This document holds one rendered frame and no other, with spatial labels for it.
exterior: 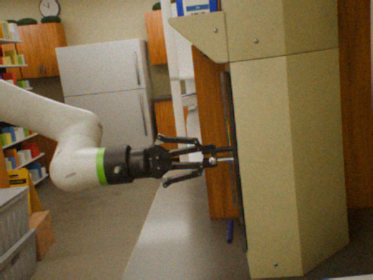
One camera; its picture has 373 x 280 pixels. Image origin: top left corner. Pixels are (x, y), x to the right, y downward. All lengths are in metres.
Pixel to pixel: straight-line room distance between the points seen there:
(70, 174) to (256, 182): 0.42
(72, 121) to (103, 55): 4.85
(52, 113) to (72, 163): 0.15
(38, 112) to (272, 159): 0.56
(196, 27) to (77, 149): 0.40
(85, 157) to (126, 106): 4.90
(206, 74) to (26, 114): 0.50
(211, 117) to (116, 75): 4.69
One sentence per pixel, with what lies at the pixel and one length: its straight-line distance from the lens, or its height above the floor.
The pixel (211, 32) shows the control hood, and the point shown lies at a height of 1.47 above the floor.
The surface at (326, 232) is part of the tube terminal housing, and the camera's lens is 1.05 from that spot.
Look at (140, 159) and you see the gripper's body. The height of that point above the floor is 1.21.
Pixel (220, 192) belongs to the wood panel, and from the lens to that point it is 1.30.
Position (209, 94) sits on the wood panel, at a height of 1.32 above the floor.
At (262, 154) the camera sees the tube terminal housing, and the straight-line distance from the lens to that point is 0.89.
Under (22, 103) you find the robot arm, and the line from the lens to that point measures 1.08.
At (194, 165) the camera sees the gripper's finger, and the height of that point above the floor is 1.18.
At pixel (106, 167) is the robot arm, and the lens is 0.99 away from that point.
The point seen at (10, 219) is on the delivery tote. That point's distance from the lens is 3.19.
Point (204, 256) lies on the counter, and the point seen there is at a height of 0.94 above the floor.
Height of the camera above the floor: 1.42
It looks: 10 degrees down
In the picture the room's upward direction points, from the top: 7 degrees counter-clockwise
